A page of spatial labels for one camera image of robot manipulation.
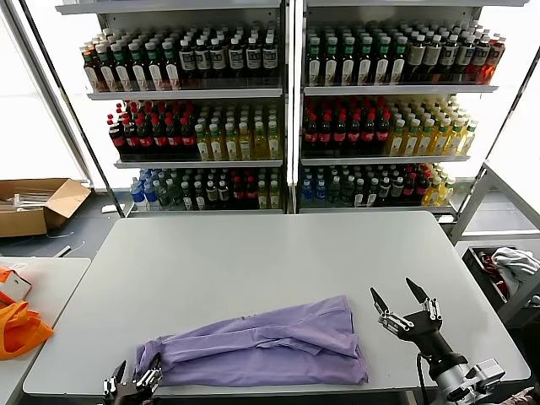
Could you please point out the green tinted bottle white cap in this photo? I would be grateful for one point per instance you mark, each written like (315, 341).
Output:
(347, 193)
(334, 193)
(162, 196)
(175, 196)

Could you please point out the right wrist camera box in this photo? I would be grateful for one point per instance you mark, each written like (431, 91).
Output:
(489, 371)

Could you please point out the cola bottle red cap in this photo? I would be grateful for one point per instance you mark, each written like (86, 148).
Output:
(116, 139)
(310, 136)
(409, 189)
(145, 138)
(159, 137)
(173, 137)
(368, 135)
(422, 189)
(354, 135)
(339, 136)
(251, 195)
(325, 136)
(382, 135)
(131, 138)
(188, 137)
(238, 195)

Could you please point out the dark tea bottle green band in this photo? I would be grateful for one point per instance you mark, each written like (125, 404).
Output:
(171, 69)
(365, 62)
(104, 71)
(314, 63)
(349, 63)
(331, 63)
(398, 62)
(382, 62)
(154, 70)
(137, 71)
(120, 71)

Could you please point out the dark bottle beige label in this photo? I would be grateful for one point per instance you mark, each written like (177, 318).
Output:
(432, 59)
(417, 59)

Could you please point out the dark green bottle white cap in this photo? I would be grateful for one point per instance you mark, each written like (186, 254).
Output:
(187, 197)
(199, 197)

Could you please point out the red garment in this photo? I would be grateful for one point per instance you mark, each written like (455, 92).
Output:
(489, 262)

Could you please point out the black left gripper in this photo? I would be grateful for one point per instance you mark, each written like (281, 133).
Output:
(128, 396)

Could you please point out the dark bottle white square label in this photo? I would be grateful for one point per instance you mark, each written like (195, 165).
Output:
(217, 60)
(187, 61)
(252, 59)
(466, 59)
(450, 59)
(481, 60)
(203, 60)
(270, 58)
(236, 59)

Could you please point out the clear plastic bag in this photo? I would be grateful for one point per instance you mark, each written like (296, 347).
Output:
(12, 266)

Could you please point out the blue water bottle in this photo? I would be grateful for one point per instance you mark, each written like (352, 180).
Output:
(136, 197)
(307, 195)
(150, 196)
(321, 195)

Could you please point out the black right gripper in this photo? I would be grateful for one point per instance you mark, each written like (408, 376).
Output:
(424, 333)

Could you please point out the reddish tea bottle white label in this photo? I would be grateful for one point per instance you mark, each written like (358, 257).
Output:
(90, 71)

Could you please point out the red drink bottle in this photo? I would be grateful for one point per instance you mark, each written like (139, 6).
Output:
(496, 61)

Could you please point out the grey metal frame cart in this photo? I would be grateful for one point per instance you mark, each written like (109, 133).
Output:
(474, 202)

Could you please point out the small dark tea bottle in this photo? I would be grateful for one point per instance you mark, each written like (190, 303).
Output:
(211, 196)
(384, 192)
(224, 196)
(372, 194)
(396, 191)
(359, 194)

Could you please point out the black plastic crate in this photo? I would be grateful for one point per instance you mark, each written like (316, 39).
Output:
(481, 274)

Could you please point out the orange fabric bag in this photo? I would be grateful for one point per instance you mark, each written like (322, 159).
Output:
(17, 333)

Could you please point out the small grey floor bracket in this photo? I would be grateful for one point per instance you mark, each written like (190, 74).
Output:
(63, 251)

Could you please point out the white packing strips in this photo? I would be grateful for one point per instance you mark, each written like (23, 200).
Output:
(34, 197)

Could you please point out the white and orange carton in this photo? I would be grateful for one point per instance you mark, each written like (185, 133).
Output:
(19, 287)

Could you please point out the open cardboard box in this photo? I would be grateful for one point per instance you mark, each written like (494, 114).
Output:
(21, 221)

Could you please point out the grey metal shelf unit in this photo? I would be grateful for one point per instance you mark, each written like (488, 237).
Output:
(185, 93)
(401, 89)

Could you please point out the white crumpled garment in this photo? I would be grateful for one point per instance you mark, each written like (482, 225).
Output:
(514, 266)

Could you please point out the purple t-shirt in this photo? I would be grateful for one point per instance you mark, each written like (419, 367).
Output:
(261, 350)

